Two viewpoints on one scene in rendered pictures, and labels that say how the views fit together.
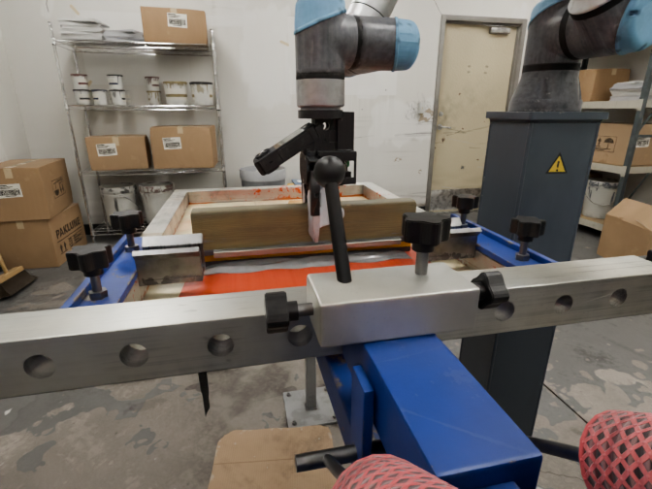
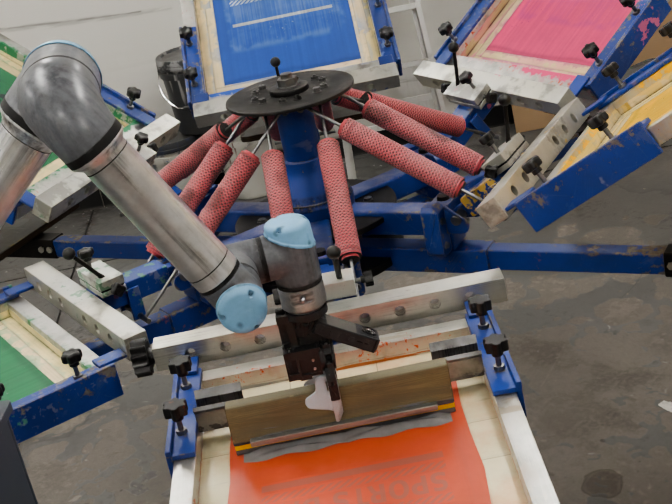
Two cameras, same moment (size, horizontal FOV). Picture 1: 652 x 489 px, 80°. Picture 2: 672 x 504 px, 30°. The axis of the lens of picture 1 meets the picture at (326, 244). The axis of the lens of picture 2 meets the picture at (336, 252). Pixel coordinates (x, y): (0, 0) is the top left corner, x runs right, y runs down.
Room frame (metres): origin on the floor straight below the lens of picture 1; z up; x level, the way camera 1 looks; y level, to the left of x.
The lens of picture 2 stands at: (2.44, 0.51, 2.08)
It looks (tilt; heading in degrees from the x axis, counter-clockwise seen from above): 23 degrees down; 194
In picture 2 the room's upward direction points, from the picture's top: 12 degrees counter-clockwise
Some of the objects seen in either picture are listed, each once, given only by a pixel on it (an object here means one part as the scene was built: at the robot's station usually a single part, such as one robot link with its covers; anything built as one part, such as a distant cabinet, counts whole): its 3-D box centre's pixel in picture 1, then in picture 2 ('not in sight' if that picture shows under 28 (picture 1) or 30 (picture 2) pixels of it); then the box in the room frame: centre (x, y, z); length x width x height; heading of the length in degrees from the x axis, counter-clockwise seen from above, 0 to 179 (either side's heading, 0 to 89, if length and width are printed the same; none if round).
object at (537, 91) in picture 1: (546, 88); not in sight; (0.97, -0.51, 1.25); 0.15 x 0.15 x 0.10
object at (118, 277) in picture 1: (121, 288); (493, 360); (0.48, 0.28, 0.97); 0.30 x 0.05 x 0.07; 12
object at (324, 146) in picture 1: (325, 148); (307, 339); (0.65, 0.00, 1.14); 0.09 x 0.08 x 0.12; 103
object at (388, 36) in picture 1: (375, 46); (232, 271); (0.70, -0.08, 1.30); 0.11 x 0.11 x 0.08; 19
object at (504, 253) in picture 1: (486, 256); (187, 422); (0.60, -0.26, 0.97); 0.30 x 0.05 x 0.07; 12
